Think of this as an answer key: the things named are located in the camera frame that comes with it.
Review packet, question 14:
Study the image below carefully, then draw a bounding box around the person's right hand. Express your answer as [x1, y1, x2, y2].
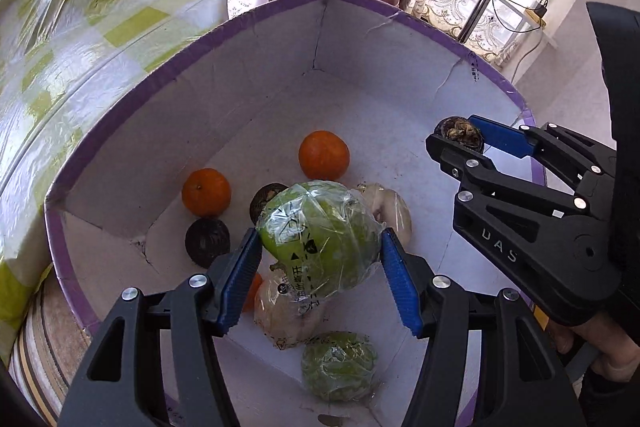
[547, 311, 628, 375]

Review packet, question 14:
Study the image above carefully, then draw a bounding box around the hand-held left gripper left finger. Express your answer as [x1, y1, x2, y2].
[59, 227, 263, 427]

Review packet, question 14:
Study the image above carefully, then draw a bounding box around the plastic-wrapped pale pear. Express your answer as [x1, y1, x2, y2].
[253, 274, 328, 350]

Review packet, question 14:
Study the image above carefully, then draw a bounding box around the plastic-wrapped yellow pear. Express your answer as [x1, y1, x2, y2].
[356, 183, 413, 244]

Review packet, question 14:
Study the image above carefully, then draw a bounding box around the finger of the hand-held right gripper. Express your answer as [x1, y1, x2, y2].
[469, 115, 621, 219]
[426, 133, 608, 308]

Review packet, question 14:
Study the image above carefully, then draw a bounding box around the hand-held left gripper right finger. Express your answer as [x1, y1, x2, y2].
[380, 227, 586, 427]

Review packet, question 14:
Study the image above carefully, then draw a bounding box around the striped brown cloth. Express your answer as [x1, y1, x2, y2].
[7, 277, 101, 427]

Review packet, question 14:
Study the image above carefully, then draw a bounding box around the dark passion fruit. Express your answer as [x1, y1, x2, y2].
[184, 217, 231, 267]
[434, 116, 485, 152]
[249, 183, 288, 224]

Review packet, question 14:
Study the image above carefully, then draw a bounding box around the mandarin orange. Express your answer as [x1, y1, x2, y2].
[298, 130, 350, 182]
[241, 272, 264, 312]
[181, 168, 232, 218]

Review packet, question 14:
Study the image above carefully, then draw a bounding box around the plastic-wrapped green apple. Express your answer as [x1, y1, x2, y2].
[255, 181, 383, 303]

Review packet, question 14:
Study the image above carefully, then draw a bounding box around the plastic-wrapped lumpy green fruit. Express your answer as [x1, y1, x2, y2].
[301, 331, 379, 403]

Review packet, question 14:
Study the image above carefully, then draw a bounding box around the purple-rimmed white cardboard box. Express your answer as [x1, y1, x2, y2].
[44, 0, 548, 427]

